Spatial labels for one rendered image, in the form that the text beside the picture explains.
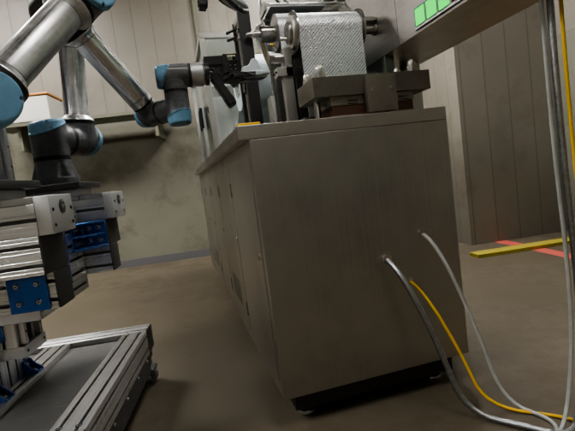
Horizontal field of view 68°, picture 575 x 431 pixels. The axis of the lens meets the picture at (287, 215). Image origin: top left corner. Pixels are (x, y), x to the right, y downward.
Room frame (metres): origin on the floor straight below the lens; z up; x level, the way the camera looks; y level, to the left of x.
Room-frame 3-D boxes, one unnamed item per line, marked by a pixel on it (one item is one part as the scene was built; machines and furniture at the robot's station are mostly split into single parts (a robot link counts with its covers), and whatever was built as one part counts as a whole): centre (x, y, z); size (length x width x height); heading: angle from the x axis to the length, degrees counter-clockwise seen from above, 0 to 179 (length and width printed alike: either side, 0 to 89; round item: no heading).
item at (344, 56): (1.54, -0.23, 1.11); 0.23 x 0.01 x 0.18; 104
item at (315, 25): (1.72, -0.19, 1.16); 0.39 x 0.23 x 0.51; 14
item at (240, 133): (2.49, 0.10, 0.88); 2.52 x 0.66 x 0.04; 14
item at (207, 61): (1.44, 0.15, 1.12); 0.12 x 0.08 x 0.09; 104
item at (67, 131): (1.51, 0.78, 0.98); 0.13 x 0.12 x 0.14; 162
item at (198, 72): (1.42, 0.23, 1.11); 0.08 x 0.05 x 0.08; 14
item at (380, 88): (1.35, -0.34, 0.96); 0.10 x 0.03 x 0.11; 104
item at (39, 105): (4.25, 2.33, 1.70); 0.46 x 0.38 x 0.26; 96
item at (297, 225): (2.49, 0.08, 0.43); 2.52 x 0.64 x 0.86; 14
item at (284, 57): (1.59, -0.05, 1.05); 0.06 x 0.05 x 0.31; 104
